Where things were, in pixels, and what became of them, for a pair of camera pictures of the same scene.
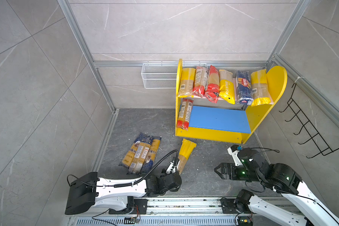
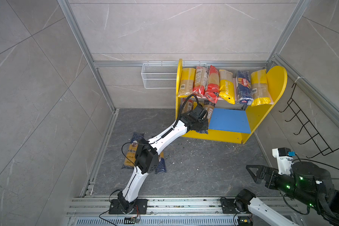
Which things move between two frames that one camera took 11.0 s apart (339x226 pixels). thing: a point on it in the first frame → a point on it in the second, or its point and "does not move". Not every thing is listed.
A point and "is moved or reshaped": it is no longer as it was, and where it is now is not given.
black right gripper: x=230 y=167 → x=271 y=172
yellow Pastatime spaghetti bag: x=227 y=91 does not move
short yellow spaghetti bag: x=187 y=149 → x=194 y=105
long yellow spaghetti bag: x=261 y=95 does not move
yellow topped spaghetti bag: x=187 y=83 does not move
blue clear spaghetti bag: x=137 y=163 is moved or reshaped
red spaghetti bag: x=212 y=91 does not move
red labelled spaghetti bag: x=200 y=83 does not move
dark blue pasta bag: x=243 y=80 does not move
